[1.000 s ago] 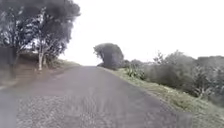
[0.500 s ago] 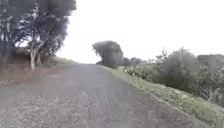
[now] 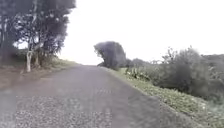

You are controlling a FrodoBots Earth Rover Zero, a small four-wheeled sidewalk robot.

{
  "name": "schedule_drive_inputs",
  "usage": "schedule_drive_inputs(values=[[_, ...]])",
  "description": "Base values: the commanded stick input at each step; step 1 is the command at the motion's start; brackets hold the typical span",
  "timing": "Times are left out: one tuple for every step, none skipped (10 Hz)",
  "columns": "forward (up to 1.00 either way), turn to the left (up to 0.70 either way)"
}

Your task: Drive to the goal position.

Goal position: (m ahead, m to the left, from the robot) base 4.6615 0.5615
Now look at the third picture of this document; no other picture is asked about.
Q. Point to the dark round tree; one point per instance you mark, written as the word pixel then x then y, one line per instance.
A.
pixel 111 53

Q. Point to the grey asphalt road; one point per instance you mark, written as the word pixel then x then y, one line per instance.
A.
pixel 86 100

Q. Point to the green grass verge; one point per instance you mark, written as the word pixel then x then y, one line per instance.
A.
pixel 173 98

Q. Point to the row of green bushes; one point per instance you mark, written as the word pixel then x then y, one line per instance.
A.
pixel 186 71

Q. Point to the group of pale-trunked trees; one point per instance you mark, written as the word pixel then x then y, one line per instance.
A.
pixel 46 23

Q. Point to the brown dirt verge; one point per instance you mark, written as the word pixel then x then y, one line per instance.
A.
pixel 20 75

